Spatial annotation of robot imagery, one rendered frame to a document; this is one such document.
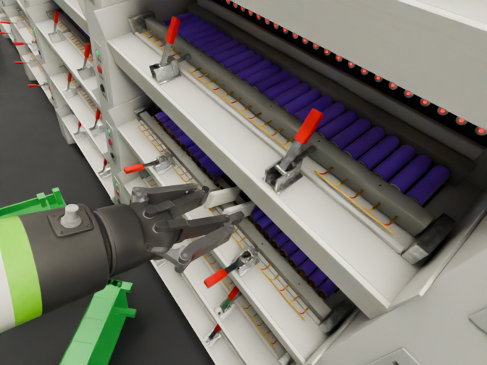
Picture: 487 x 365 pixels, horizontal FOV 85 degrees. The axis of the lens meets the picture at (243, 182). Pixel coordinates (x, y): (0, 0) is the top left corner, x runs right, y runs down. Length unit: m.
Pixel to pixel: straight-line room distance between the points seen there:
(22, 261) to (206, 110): 0.27
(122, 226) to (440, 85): 0.28
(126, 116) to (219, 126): 0.37
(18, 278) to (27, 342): 0.77
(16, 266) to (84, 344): 0.53
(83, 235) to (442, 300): 0.29
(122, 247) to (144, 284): 0.74
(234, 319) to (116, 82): 0.56
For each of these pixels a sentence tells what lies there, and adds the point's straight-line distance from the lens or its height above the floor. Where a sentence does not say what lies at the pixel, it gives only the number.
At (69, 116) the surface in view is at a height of 0.16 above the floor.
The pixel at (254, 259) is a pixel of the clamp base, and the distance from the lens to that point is 0.44.
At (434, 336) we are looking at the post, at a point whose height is 0.74.
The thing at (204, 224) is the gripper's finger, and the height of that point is 0.65.
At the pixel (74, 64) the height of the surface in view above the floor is 0.54.
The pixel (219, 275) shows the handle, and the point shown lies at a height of 0.57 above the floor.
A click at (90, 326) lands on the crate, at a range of 0.79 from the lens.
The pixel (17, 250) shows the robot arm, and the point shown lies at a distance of 0.27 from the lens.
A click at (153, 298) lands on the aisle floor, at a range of 1.01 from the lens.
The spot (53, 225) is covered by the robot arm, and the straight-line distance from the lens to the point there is 0.28.
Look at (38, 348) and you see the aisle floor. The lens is 1.03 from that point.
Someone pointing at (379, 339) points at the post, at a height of 0.69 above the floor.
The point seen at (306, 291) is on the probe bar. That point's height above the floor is 0.58.
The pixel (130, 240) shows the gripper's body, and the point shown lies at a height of 0.68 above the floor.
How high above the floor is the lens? 0.93
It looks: 42 degrees down
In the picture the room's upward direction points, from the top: 17 degrees clockwise
